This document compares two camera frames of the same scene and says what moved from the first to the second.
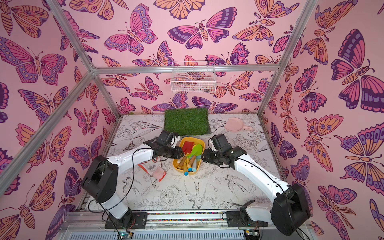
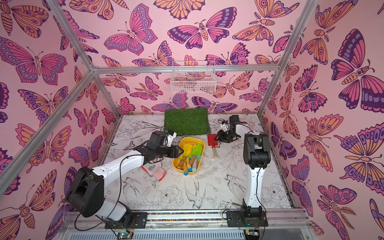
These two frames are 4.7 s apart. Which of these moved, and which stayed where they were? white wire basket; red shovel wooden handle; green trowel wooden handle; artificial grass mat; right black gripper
Moved: red shovel wooden handle; right black gripper
Stayed: green trowel wooden handle; white wire basket; artificial grass mat
